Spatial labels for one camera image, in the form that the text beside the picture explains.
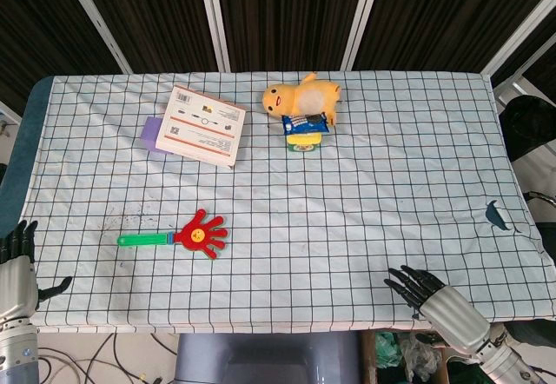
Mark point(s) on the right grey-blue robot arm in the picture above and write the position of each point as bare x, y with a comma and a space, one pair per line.
508, 364

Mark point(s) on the white plastic bag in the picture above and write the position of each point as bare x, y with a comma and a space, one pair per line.
419, 355

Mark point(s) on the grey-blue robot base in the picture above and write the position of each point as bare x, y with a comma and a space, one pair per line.
260, 358

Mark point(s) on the blue cookie packet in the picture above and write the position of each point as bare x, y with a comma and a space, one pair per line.
304, 123

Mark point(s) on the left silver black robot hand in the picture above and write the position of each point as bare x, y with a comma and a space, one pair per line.
15, 284

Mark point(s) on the white partition post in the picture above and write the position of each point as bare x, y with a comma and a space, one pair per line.
213, 19
97, 19
361, 19
519, 23

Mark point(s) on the purple block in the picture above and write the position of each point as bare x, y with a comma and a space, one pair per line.
150, 134

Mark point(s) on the red hand clapper toy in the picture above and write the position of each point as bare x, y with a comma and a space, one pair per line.
197, 236

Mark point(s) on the white cardboard product box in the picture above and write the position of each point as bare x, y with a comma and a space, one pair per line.
200, 127

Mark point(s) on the green container yellow lid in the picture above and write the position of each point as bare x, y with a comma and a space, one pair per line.
304, 143

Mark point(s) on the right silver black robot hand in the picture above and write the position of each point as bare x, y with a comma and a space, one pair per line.
456, 319

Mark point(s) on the white checkered tablecloth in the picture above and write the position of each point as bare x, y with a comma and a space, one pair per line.
347, 210

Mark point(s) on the black chair back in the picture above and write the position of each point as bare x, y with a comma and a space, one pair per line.
527, 127

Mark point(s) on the green plastic bag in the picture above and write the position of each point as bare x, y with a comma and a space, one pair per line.
388, 349

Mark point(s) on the yellow plush toy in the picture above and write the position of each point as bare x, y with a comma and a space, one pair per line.
282, 97

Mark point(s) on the brown cardboard box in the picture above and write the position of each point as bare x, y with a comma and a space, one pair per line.
368, 358

